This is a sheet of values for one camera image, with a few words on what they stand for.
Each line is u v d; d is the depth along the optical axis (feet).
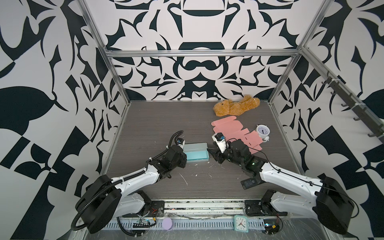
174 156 2.15
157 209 2.42
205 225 2.13
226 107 3.44
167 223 2.10
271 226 2.33
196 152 2.80
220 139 2.21
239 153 1.99
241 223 2.26
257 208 2.43
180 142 2.49
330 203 1.33
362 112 1.80
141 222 2.26
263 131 3.28
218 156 2.27
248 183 2.68
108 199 1.34
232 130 3.56
